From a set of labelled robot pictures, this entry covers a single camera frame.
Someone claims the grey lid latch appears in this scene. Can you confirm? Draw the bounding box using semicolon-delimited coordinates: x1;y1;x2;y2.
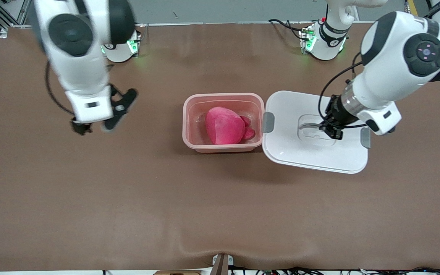
263;112;275;133
360;127;371;149

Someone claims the white box lid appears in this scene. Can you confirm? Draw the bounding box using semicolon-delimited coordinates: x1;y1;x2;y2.
262;90;369;175

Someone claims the pink plush toy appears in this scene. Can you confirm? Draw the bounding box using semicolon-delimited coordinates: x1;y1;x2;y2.
205;107;256;145

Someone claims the pink translucent plastic box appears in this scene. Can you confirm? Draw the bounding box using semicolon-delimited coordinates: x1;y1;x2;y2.
182;93;265;154

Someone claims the brown table mat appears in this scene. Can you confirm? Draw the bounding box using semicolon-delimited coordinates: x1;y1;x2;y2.
0;21;440;272

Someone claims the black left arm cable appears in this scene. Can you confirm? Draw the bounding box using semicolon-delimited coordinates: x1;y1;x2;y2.
318;52;369;128

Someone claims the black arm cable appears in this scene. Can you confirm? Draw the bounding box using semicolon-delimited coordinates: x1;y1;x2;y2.
318;52;369;128
44;61;76;117

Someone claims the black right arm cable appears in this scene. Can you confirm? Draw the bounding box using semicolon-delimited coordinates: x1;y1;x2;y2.
44;61;76;117

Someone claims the black left base cable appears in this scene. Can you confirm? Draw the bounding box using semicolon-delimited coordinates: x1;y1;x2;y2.
268;18;304;40

